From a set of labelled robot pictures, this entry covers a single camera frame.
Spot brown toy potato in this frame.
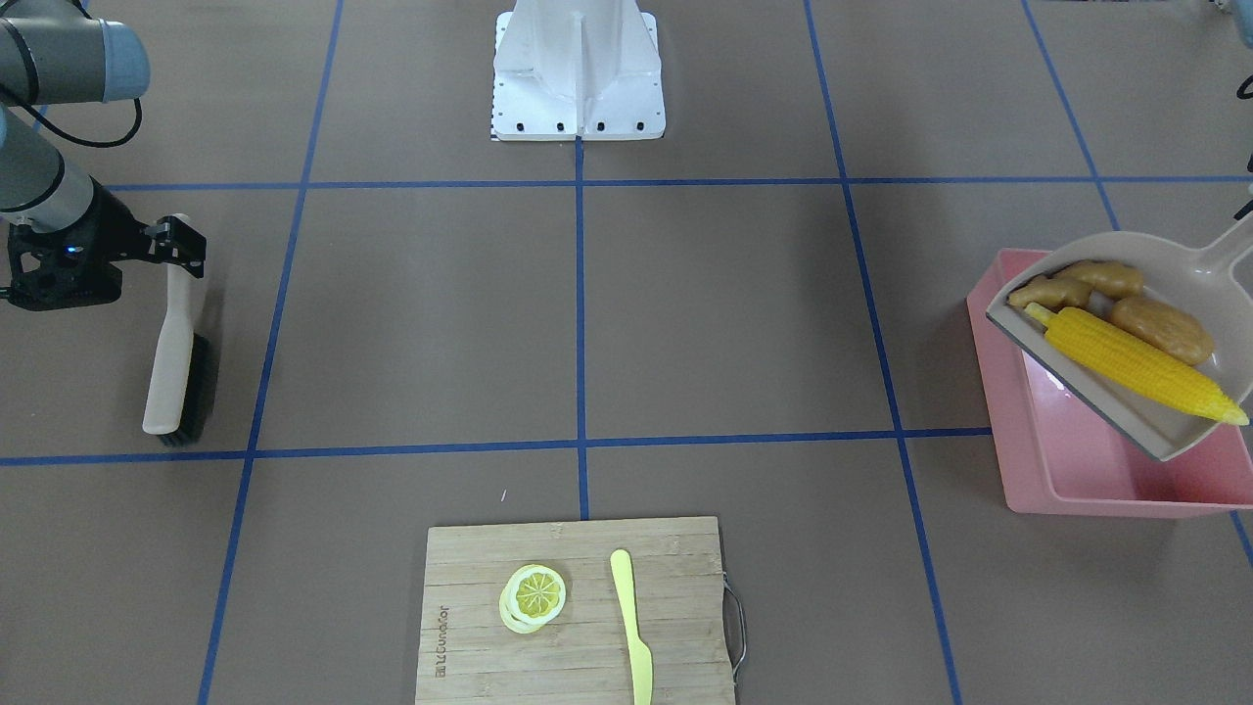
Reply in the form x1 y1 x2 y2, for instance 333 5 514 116
1109 296 1215 367

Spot beige hand brush black bristles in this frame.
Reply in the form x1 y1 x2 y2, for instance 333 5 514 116
142 213 211 447

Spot yellow lemon slices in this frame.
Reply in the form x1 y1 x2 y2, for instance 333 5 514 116
497 565 568 635

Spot pink plastic bin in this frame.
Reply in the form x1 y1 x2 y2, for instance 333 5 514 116
966 249 1252 518

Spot yellow toy corn cob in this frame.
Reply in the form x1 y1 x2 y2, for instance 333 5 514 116
1024 303 1250 427

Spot yellow plastic knife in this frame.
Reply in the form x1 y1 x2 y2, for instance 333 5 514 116
610 548 655 704

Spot tan toy ginger root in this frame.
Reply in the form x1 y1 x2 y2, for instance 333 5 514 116
1007 260 1145 311

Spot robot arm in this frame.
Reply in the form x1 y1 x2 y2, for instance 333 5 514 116
3 1 207 278

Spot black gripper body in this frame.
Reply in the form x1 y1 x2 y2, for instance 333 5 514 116
8 202 148 275

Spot beige plastic dustpan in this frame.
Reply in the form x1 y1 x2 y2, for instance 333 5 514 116
986 218 1252 461

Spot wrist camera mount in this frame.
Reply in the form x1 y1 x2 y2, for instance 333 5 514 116
4 247 122 312

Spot wooden cutting board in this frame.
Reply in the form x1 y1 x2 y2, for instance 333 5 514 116
415 516 737 704

